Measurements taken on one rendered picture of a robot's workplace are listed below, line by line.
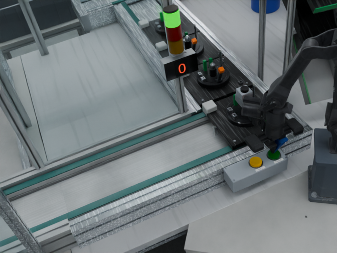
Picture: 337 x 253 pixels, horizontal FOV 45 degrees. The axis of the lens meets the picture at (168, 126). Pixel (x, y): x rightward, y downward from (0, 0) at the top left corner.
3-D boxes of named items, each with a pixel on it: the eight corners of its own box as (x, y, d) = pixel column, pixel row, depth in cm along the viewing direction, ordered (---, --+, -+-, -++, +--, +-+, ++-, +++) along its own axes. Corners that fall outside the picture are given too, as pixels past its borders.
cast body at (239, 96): (254, 106, 145) (255, 91, 140) (243, 110, 144) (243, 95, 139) (242, 93, 151) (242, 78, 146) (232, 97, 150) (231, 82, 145)
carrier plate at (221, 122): (291, 125, 146) (291, 121, 144) (232, 150, 141) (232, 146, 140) (255, 90, 162) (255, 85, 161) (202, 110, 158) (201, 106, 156)
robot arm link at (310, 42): (356, 29, 99) (317, 11, 100) (353, 48, 94) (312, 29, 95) (299, 103, 122) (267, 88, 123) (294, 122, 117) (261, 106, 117)
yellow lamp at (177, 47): (186, 51, 134) (184, 38, 130) (172, 56, 133) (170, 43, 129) (180, 44, 137) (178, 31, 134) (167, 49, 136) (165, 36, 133)
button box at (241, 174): (287, 169, 138) (288, 157, 134) (233, 193, 134) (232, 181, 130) (276, 156, 143) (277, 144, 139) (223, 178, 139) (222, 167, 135)
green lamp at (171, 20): (183, 24, 127) (181, 10, 123) (168, 29, 126) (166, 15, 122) (176, 18, 130) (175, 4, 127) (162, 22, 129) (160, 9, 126)
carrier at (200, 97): (253, 88, 163) (254, 62, 155) (200, 108, 159) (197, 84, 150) (224, 58, 180) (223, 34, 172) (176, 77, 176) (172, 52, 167)
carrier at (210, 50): (224, 58, 181) (223, 34, 172) (175, 76, 176) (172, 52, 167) (200, 34, 197) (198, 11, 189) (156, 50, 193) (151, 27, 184)
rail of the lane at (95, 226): (310, 148, 149) (313, 127, 141) (80, 248, 132) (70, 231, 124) (301, 138, 152) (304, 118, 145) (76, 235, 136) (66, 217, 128)
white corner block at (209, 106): (217, 113, 156) (217, 105, 153) (207, 117, 155) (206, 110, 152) (212, 106, 159) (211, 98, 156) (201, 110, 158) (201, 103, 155)
